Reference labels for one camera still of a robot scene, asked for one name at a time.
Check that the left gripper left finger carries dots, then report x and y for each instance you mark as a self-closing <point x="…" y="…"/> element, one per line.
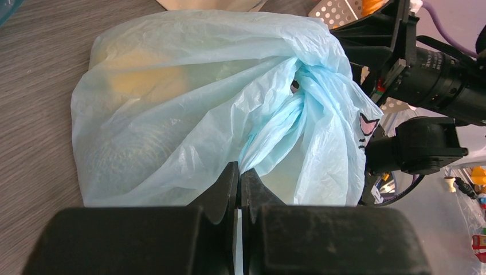
<point x="199" y="238"/>

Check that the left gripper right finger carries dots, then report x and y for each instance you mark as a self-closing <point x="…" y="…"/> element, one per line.
<point x="290" y="239"/>

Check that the light blue plastic bag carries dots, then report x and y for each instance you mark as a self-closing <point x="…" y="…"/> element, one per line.
<point x="169" y="99"/>

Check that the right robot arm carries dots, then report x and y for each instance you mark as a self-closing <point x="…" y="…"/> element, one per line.
<point x="421" y="145"/>

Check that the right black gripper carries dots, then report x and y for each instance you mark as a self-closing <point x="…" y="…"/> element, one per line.
<point x="385" y="42"/>

